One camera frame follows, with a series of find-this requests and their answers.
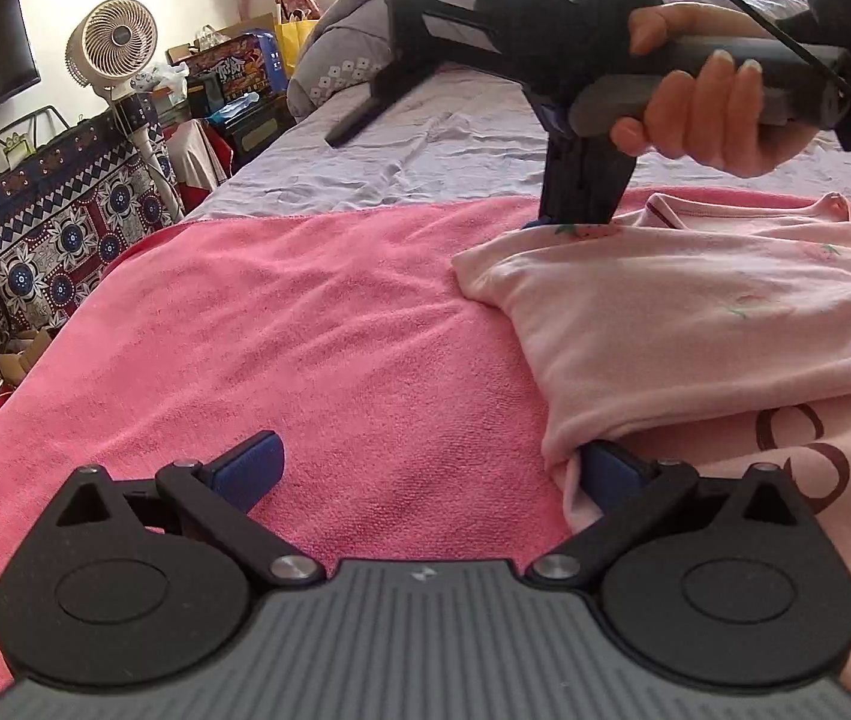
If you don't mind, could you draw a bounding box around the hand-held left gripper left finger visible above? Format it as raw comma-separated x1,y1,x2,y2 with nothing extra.
52,430,325,587

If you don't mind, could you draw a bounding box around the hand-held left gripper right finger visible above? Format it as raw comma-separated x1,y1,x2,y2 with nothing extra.
530,441,817,587

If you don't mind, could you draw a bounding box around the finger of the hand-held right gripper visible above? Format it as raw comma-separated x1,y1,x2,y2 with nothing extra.
324,0,546,149
522,81,638,232

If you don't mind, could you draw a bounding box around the pink strawberry print shirt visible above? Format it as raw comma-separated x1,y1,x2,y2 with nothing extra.
451,191,851,720

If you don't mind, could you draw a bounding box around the person's right hand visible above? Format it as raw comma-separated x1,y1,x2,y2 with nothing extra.
611,2,822,179

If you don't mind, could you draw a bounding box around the grey floral quilt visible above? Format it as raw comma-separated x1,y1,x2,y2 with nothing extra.
286,0,805,119

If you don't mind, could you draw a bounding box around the lilac bow print bed sheet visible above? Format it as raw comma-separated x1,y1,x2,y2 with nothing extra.
185,0,851,222

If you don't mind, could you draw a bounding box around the yellow bag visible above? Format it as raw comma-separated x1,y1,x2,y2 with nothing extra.
271,11,321,77

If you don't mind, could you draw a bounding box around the dark printed box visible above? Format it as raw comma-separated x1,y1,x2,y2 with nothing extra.
208,34,291,102

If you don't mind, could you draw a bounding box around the pink towel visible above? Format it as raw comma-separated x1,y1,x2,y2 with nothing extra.
0,191,851,720

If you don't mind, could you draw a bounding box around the white plastic bag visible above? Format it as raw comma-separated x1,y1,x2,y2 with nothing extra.
136,64,191,96

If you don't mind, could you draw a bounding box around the beige standing fan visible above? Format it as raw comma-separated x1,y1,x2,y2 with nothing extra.
65,0,187,222

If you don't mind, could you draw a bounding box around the blue patterned cloth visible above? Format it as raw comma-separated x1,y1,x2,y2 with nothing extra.
0,109,187,335

